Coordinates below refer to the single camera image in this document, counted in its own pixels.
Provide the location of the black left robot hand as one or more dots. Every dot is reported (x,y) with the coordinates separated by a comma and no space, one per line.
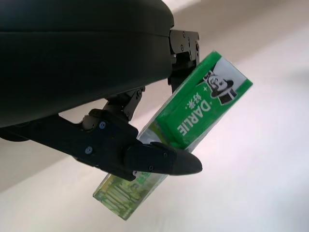
(72,72)

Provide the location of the green Darlie toothpaste box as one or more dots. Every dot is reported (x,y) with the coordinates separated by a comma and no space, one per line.
(193,116)

